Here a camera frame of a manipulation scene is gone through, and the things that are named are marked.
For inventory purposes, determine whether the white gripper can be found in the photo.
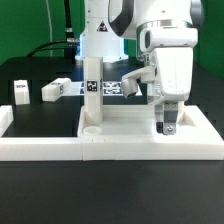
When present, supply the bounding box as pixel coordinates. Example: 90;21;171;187
121;27;198;135

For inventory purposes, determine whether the white desk top tray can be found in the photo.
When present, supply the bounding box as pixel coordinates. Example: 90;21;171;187
77;105;224;149

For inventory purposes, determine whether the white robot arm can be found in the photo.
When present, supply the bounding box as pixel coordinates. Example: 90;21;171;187
108;0;204;135

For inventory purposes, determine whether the marker tag sheet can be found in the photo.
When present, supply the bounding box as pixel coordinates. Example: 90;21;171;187
63;81;122;96

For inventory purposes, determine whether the black cable bundle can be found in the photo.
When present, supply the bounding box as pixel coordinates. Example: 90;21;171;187
27;0;81;58

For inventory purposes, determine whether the white U-shaped fence frame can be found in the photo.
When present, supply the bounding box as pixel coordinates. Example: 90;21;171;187
0;106;224;161

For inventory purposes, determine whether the white thin cable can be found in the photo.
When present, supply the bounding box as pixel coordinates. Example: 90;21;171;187
45;0;54;58

